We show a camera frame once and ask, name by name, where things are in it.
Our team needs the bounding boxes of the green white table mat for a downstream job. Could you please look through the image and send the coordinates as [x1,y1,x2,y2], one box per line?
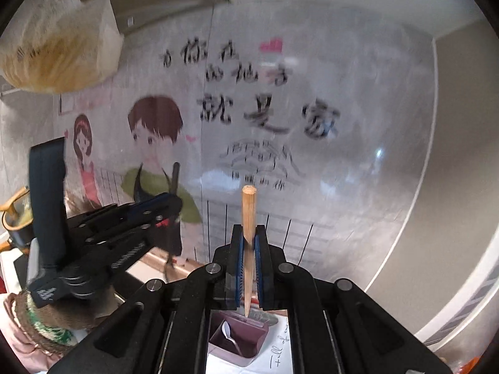
[206,308,293,373]

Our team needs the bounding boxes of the purple utensil holder box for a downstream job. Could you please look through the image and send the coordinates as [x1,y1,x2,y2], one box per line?
[208,311,269,367]

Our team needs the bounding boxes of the white stained filter cloth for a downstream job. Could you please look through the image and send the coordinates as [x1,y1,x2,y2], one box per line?
[1,0,124,94]

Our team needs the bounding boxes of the light blue plastic spoon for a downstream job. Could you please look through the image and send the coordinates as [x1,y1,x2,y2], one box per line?
[221,320,243,356]

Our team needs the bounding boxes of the cartoon wall sticker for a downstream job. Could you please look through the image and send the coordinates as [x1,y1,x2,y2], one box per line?
[54,0,436,288]

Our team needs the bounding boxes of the wooden chopstick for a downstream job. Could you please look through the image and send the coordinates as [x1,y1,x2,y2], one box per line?
[242,185,257,318]

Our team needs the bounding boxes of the left gloved hand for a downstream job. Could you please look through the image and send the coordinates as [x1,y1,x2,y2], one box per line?
[1,287,120,355]

